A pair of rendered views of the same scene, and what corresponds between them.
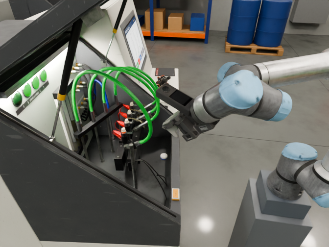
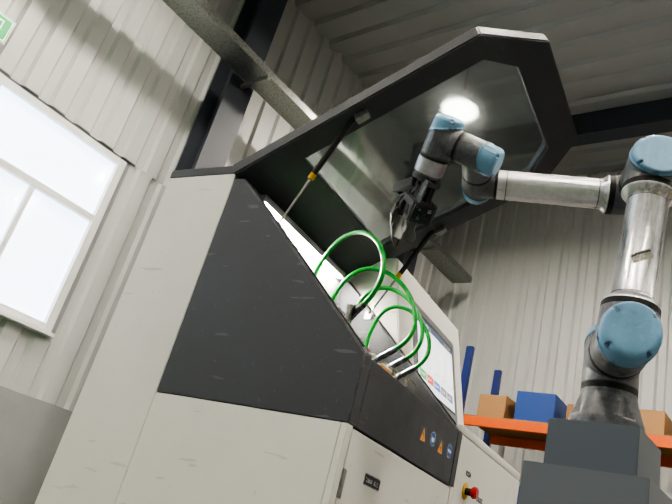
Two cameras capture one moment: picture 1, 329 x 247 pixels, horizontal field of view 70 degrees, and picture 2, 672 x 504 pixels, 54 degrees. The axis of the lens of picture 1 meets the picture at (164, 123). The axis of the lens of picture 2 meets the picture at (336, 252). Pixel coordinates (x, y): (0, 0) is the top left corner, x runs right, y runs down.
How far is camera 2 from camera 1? 1.62 m
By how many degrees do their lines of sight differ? 66
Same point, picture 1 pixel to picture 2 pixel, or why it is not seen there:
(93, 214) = (259, 324)
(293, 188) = (601, 396)
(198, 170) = not seen: outside the picture
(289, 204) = (593, 427)
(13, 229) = (146, 358)
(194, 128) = (416, 199)
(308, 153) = not seen: hidden behind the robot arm
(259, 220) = (530, 465)
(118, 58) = (391, 316)
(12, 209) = (177, 313)
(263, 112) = (466, 143)
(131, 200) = (317, 295)
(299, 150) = not seen: hidden behind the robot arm
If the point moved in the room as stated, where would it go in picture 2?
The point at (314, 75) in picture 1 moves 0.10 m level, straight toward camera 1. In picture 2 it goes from (569, 184) to (539, 166)
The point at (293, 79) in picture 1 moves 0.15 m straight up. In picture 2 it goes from (539, 181) to (547, 132)
